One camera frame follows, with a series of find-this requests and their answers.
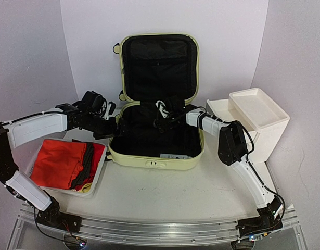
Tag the white three-drawer storage cabinet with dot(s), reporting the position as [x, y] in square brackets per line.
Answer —
[264, 119]

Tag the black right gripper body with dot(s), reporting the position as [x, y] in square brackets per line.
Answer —
[160, 123]

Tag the pale green hard-shell suitcase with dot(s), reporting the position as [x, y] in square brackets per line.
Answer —
[155, 67]

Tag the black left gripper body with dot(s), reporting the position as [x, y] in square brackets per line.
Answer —
[99, 128]

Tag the yellow cloth garment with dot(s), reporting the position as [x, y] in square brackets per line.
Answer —
[82, 188]

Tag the white deodorant spray bottle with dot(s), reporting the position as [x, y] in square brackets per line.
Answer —
[174, 156]

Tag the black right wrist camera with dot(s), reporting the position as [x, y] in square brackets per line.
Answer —
[170, 106]

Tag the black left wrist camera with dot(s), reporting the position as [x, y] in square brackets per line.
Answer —
[97, 105]

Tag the aluminium front mounting rail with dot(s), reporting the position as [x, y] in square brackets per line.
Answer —
[103, 233]

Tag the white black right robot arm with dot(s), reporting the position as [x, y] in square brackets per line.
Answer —
[232, 151]

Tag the black dotted garment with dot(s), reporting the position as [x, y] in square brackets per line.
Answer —
[86, 175]

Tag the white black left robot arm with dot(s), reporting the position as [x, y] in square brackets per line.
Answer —
[20, 138]

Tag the orange garment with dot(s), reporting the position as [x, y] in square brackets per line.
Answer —
[58, 163]

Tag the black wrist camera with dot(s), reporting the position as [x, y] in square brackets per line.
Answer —
[170, 106]
[97, 105]

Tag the white perforated plastic basket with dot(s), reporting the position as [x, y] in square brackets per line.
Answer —
[94, 182]

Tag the red printed t-shirt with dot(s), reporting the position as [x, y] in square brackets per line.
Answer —
[99, 149]

